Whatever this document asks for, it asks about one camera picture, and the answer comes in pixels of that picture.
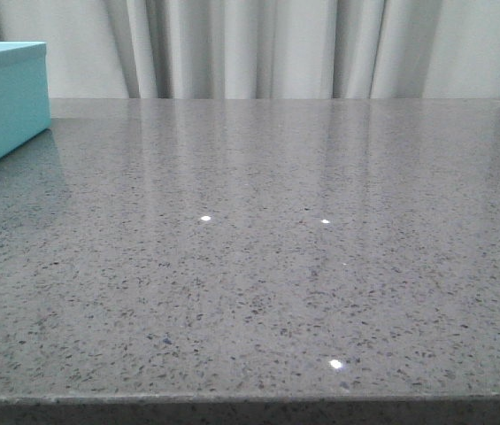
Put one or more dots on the grey white curtain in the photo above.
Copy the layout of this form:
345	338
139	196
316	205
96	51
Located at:
263	49

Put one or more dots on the turquoise blue box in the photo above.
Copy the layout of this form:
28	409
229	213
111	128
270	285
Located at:
24	96

